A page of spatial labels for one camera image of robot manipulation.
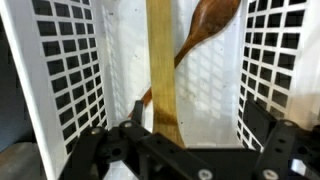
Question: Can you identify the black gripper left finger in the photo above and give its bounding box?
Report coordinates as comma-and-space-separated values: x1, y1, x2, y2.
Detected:
61, 99, 214, 180

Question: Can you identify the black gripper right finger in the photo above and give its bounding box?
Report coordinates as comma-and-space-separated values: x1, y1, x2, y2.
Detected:
243, 99, 320, 180

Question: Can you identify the light wooden spatula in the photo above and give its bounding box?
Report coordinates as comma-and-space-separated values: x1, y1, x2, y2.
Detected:
145, 0, 186, 150

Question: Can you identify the white plastic basket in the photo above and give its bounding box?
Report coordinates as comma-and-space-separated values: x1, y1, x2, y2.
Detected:
0, 0, 320, 180

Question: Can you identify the dark brown wooden spoon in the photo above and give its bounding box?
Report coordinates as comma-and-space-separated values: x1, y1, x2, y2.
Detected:
128, 0, 242, 120

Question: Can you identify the metal utensil bucket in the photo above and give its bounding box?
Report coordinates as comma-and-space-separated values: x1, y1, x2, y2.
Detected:
0, 142, 48, 180

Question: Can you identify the black round table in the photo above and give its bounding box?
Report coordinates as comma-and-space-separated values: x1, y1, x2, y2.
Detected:
0, 14, 38, 154

